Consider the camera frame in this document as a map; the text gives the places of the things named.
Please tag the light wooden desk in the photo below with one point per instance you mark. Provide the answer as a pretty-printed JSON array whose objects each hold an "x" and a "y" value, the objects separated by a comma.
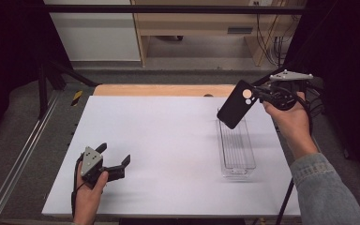
[{"x": 193, "y": 22}]

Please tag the white table board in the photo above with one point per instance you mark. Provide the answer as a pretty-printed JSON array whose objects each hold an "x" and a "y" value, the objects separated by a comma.
[{"x": 168, "y": 131}]

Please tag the grey desk label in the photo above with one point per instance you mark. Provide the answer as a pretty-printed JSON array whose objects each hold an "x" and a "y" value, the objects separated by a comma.
[{"x": 239, "y": 30}]

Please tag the clear plastic box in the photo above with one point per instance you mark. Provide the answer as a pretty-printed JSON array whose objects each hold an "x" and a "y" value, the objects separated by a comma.
[{"x": 237, "y": 150}]

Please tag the wooden table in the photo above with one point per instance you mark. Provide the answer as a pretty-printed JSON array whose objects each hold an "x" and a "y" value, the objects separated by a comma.
[{"x": 156, "y": 90}]

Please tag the black frame crossbar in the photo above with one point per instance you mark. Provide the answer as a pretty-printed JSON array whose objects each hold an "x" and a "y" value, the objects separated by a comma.
[{"x": 168, "y": 9}]

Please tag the person's left hand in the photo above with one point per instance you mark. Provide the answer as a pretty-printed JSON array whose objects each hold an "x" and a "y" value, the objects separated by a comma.
[{"x": 89, "y": 197}]

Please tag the black phone case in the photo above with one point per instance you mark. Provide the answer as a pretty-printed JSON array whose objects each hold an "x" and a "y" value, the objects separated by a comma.
[{"x": 236, "y": 106}]

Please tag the white cabinet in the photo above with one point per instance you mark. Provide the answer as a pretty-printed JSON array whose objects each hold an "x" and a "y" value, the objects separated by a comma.
[{"x": 97, "y": 34}]

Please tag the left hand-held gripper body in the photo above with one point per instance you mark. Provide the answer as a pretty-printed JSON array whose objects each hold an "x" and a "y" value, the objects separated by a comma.
[{"x": 90, "y": 162}]

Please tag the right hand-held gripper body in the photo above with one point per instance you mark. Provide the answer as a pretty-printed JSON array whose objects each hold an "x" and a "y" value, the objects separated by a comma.
[{"x": 286, "y": 93}]

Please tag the person's right hand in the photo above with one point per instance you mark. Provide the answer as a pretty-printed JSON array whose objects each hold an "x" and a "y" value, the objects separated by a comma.
[{"x": 293, "y": 125}]

